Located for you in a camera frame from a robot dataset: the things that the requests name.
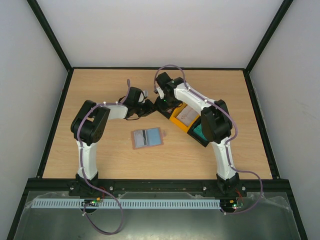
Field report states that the pink card holder wallet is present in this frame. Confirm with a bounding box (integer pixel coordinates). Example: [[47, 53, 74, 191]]
[[131, 127, 164, 150]]

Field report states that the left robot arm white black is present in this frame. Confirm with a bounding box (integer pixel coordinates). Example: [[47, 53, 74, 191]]
[[70, 86, 154, 194]]

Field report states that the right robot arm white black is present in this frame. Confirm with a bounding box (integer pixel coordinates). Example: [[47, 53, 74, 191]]
[[154, 73, 240, 196]]

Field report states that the white pink card stack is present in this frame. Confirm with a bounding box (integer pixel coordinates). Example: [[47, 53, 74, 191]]
[[176, 105, 198, 127]]

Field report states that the black bin with green cards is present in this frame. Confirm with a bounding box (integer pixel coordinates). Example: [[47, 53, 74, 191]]
[[187, 117, 210, 147]]

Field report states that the green card stack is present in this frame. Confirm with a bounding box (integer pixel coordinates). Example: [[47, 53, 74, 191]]
[[193, 123, 207, 141]]

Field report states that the yellow plastic bin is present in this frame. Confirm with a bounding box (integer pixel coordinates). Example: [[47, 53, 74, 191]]
[[169, 102, 200, 133]]

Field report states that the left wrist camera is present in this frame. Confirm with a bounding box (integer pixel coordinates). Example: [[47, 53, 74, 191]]
[[139, 90, 148, 103]]

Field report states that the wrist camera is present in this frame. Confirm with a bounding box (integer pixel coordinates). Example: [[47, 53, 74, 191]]
[[139, 90, 148, 103], [154, 72, 173, 99]]

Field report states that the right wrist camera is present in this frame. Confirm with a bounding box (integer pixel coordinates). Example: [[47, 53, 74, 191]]
[[154, 72, 173, 99]]

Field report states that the white slotted cable duct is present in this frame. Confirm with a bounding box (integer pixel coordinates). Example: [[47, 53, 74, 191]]
[[31, 198, 221, 210]]

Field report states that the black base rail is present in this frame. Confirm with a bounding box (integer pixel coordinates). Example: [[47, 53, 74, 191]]
[[24, 178, 293, 199]]

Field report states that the black enclosure frame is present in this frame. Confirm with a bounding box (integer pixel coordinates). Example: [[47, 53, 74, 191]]
[[7, 0, 308, 240]]

